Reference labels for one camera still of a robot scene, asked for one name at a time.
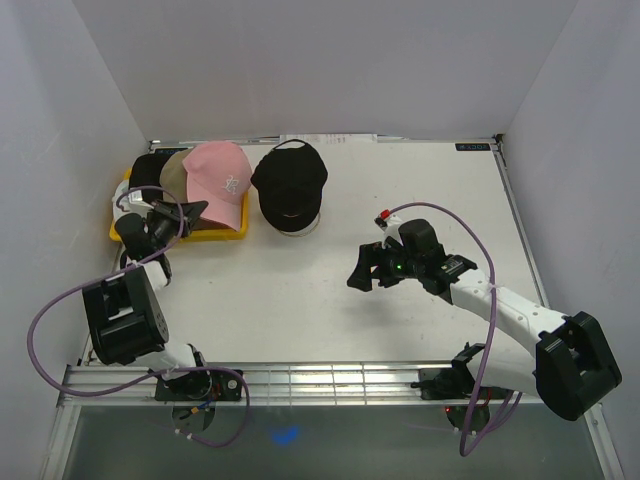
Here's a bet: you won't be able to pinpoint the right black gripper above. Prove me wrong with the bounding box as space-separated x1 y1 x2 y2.
346 238 422 292

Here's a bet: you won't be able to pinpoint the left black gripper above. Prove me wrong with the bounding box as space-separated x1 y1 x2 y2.
149 199 208 253

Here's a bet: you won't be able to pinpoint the pink baseball cap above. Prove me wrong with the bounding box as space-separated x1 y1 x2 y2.
182 141 252 231

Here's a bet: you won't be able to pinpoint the black cap gold logo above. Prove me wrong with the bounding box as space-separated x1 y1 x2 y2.
251 139 328 233

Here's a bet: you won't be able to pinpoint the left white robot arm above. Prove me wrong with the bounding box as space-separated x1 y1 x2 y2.
82 201 213 400

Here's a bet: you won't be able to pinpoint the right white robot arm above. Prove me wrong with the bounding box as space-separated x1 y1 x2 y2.
347 217 622 421

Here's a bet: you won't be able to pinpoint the yellow plastic tray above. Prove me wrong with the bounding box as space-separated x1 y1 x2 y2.
108 168 250 243

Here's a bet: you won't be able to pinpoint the beige baseball cap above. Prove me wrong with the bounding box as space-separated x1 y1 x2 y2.
159 149 191 203

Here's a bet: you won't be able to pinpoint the plain black cap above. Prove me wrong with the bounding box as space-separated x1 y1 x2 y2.
129 153 171 189

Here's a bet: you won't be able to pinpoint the white cap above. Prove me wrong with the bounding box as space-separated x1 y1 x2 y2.
112 179 131 222

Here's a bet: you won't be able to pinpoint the white paper label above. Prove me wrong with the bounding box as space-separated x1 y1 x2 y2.
280 133 378 145

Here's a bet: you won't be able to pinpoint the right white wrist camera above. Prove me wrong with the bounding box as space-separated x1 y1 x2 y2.
374 210 404 248

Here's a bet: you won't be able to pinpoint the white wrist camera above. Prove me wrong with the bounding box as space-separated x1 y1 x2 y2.
374 210 404 248
116 190 153 216

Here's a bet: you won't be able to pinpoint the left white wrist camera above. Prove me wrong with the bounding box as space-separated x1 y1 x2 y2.
116 190 153 216

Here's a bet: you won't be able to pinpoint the gold wire hat stand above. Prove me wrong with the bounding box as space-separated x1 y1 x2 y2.
278 213 321 238

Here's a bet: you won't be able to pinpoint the aluminium front rail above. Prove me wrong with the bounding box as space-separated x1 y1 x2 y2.
58 362 464 407

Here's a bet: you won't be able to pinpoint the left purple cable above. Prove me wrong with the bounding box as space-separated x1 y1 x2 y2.
26 185 251 448

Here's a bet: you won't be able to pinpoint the purple cable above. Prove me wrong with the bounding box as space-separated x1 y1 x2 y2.
26 185 251 448
389 201 521 458

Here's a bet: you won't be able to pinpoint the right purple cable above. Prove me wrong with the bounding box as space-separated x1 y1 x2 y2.
389 201 521 458

